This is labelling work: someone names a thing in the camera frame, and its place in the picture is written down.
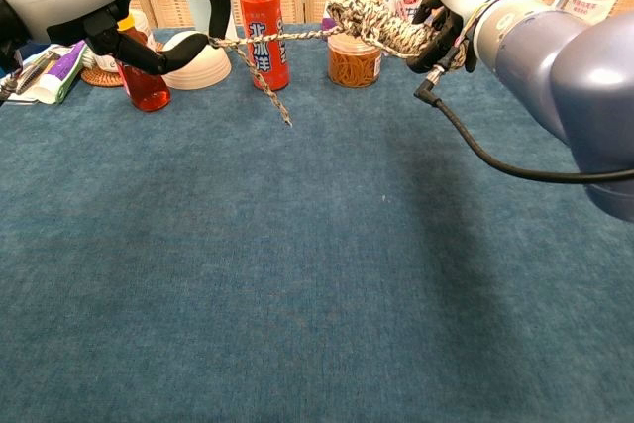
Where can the orange-lid plastic jar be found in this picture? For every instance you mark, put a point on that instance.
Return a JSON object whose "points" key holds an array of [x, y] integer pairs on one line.
{"points": [[354, 69]]}

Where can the black razor card pack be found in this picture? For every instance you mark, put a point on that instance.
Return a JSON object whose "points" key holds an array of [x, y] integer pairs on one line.
{"points": [[34, 71]]}

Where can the white light blue mug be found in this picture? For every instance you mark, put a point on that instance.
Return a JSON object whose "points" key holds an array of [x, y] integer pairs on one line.
{"points": [[198, 12]]}

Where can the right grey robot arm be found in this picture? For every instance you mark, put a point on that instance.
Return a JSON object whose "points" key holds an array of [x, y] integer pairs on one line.
{"points": [[569, 66]]}

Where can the orange soda can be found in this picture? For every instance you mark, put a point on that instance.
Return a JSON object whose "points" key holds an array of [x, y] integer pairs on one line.
{"points": [[262, 12]]}

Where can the blue felt table cloth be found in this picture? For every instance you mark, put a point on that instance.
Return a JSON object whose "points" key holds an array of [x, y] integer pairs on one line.
{"points": [[247, 269]]}

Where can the purple white toothpaste tube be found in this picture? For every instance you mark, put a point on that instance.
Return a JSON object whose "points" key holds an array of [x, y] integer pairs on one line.
{"points": [[62, 76]]}

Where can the honey bottle yellow cap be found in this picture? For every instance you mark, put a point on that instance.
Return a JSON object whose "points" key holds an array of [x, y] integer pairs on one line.
{"points": [[148, 91]]}

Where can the beige upturned bowl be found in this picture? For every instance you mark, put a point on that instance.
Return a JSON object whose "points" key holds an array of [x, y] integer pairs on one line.
{"points": [[208, 71]]}

